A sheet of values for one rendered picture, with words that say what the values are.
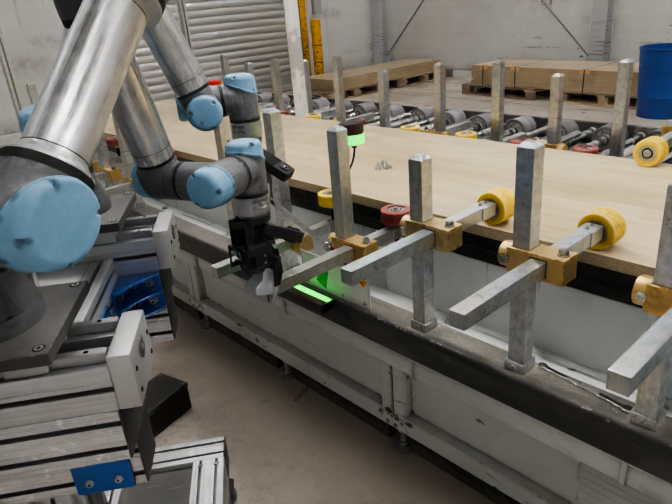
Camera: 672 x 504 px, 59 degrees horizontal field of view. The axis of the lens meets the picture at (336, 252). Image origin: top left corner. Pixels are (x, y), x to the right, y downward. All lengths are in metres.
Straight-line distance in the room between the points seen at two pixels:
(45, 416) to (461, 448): 1.26
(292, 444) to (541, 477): 0.86
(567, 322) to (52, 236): 1.08
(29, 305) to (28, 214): 0.22
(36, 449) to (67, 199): 0.40
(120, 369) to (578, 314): 0.96
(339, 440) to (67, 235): 1.56
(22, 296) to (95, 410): 0.19
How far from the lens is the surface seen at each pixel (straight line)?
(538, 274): 1.10
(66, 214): 0.77
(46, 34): 9.05
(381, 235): 1.50
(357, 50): 11.59
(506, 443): 1.79
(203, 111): 1.30
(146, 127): 1.12
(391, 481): 2.02
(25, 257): 0.75
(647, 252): 1.35
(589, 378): 1.42
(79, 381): 0.91
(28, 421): 0.97
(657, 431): 1.19
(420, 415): 1.97
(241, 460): 2.16
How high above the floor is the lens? 1.42
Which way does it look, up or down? 23 degrees down
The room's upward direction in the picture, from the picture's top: 5 degrees counter-clockwise
